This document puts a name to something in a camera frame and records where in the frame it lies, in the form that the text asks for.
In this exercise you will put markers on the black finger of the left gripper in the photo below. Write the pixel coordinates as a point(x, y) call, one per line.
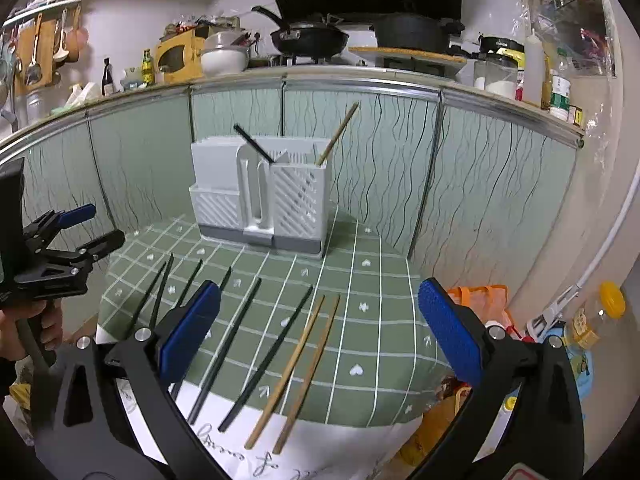
point(90, 252)

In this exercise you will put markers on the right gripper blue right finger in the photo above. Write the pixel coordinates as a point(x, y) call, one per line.
point(493, 365)

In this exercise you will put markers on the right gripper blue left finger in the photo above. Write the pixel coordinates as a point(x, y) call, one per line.
point(153, 362)

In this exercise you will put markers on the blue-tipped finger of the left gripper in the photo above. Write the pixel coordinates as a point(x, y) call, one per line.
point(49, 224)

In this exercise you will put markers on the black chopstick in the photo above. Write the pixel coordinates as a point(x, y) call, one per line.
point(160, 291)
point(188, 285)
point(176, 390)
point(255, 146)
point(257, 376)
point(221, 353)
point(146, 295)

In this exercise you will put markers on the person's left hand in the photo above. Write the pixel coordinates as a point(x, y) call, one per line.
point(14, 326)

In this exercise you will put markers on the orange plastic bag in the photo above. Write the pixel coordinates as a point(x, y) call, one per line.
point(487, 302)

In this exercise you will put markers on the yellow-lid jar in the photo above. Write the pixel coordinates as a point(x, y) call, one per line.
point(594, 319)

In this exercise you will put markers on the white utensil holder rack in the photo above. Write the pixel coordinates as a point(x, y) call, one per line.
point(275, 196)

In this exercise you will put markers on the hanging metal spatula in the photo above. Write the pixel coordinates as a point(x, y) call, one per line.
point(33, 71)

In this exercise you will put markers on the green checked tablecloth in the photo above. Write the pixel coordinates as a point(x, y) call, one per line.
point(341, 335)

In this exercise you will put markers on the dark soy sauce bottle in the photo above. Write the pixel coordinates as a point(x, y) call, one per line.
point(107, 83)

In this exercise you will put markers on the hanging wooden cutting board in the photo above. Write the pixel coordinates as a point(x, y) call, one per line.
point(44, 57)

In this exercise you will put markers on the green glass bottle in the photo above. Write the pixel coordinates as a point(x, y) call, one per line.
point(147, 68)

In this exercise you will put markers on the yellow microwave oven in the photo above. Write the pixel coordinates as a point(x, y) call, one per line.
point(178, 59)

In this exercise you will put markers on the white bowl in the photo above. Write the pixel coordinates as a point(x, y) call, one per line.
point(224, 61)

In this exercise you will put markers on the green label white bottle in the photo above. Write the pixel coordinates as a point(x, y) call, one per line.
point(559, 105)

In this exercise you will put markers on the clear jar with white powder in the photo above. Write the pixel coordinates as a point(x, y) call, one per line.
point(501, 75)

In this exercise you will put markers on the black wok pan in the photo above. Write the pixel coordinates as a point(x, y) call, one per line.
point(305, 39)

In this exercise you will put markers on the wooden cutting board on stove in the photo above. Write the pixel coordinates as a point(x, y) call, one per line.
point(372, 53)

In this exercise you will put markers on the white squeeze bottle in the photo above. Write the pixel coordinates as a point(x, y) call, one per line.
point(533, 71)

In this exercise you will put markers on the black cast iron pot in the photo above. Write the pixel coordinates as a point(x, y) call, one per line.
point(415, 32)

